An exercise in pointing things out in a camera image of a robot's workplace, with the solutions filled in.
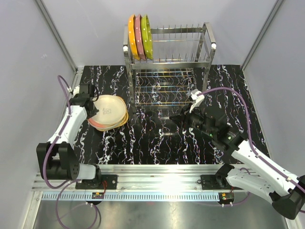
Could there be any orange dotted plate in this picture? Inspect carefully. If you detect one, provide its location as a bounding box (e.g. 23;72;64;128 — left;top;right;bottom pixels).
128;14;140;60

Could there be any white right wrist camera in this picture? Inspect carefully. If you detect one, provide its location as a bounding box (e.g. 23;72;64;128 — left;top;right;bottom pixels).
187;89;204;113

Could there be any pink dotted plate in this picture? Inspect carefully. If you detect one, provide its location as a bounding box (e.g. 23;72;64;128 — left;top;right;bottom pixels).
134;14;146;60

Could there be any stainless steel dish rack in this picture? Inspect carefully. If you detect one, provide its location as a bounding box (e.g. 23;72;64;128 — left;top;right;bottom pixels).
123;22;217;113

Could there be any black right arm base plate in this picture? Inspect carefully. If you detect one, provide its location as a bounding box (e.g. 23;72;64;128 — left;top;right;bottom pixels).
197;175;231;190

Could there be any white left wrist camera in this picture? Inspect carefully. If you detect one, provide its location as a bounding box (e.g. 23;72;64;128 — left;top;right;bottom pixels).
68;85;80;95

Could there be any black marble pattern mat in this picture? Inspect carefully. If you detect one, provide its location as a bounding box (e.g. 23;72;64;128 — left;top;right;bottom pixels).
73;65;268;165

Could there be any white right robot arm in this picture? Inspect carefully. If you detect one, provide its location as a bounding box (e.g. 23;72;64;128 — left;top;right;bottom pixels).
170;112;305;219

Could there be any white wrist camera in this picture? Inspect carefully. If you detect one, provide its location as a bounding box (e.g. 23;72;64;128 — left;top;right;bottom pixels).
187;89;204;113
68;85;80;95

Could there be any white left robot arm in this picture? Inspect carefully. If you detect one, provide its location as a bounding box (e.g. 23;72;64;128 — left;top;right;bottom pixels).
36;84;102;189

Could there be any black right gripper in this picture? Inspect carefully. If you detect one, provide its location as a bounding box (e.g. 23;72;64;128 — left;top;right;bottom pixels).
169;102;216;138

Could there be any cream plate with drawing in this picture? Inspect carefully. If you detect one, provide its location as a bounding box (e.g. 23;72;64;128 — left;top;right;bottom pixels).
88;95;128;128

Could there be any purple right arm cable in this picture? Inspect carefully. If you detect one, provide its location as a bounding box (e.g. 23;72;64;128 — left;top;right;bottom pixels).
195;87;301;207

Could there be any stack of plates underneath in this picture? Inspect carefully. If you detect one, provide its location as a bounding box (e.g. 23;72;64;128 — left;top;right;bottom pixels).
88;112;129;132

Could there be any yellow-green dotted plate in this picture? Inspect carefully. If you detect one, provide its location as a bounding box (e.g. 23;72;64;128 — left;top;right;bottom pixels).
141;14;153;60

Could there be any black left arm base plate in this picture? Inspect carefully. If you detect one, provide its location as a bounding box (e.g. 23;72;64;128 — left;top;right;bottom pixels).
75;174;118;190

